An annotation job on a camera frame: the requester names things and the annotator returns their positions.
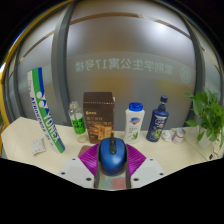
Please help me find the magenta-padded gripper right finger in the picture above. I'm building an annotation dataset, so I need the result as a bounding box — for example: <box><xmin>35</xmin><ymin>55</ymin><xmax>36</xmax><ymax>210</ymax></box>
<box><xmin>124</xmin><ymin>143</ymin><xmax>167</xmax><ymax>190</ymax></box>

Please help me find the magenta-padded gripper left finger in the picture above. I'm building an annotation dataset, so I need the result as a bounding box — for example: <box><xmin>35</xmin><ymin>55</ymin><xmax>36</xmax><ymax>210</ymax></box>
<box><xmin>59</xmin><ymin>143</ymin><xmax>101</xmax><ymax>190</ymax></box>

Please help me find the blue computer mouse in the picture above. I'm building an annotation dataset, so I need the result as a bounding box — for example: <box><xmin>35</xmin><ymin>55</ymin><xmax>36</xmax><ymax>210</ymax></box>
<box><xmin>98</xmin><ymin>136</ymin><xmax>128</xmax><ymax>177</ymax></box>

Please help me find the floral pastel mouse pad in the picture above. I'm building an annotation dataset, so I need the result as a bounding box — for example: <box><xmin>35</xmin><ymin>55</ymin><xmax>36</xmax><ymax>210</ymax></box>
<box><xmin>77</xmin><ymin>144</ymin><xmax>129</xmax><ymax>191</ymax></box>

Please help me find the white bottle blue cap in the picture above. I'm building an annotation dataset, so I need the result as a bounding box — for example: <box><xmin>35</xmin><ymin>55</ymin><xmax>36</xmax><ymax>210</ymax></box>
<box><xmin>123</xmin><ymin>102</ymin><xmax>146</xmax><ymax>145</ymax></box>

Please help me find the clear bottle green label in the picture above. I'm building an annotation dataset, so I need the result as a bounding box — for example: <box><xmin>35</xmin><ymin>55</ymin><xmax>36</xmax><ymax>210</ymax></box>
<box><xmin>68</xmin><ymin>100</ymin><xmax>89</xmax><ymax>144</ymax></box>

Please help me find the crumpled white tissue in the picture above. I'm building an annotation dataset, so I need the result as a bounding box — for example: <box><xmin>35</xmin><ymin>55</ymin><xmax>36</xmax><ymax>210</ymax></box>
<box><xmin>160</xmin><ymin>129</ymin><xmax>174</xmax><ymax>143</ymax></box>

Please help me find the dark blue pump bottle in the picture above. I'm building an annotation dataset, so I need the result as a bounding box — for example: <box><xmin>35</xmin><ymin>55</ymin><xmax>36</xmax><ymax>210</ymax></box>
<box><xmin>145</xmin><ymin>95</ymin><xmax>170</xmax><ymax>143</ymax></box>

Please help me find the brown cracker box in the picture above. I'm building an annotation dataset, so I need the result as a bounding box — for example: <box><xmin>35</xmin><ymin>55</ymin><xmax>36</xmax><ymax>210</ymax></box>
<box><xmin>82</xmin><ymin>91</ymin><xmax>116</xmax><ymax>145</ymax></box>

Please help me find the small white jar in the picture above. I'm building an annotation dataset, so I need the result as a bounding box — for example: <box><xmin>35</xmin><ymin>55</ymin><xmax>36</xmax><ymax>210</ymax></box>
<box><xmin>171</xmin><ymin>127</ymin><xmax>187</xmax><ymax>145</ymax></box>

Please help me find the small white packet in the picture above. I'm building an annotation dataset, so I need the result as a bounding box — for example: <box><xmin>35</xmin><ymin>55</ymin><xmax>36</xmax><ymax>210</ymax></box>
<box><xmin>31</xmin><ymin>138</ymin><xmax>47</xmax><ymax>156</ymax></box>

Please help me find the white green shuttlecock tube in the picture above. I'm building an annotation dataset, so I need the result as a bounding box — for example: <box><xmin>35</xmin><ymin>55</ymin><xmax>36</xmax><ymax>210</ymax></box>
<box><xmin>26</xmin><ymin>67</ymin><xmax>66</xmax><ymax>154</ymax></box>

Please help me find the green plant white pot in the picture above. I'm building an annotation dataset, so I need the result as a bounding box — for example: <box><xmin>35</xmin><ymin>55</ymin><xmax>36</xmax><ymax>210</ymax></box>
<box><xmin>185</xmin><ymin>88</ymin><xmax>224</xmax><ymax>158</ymax></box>

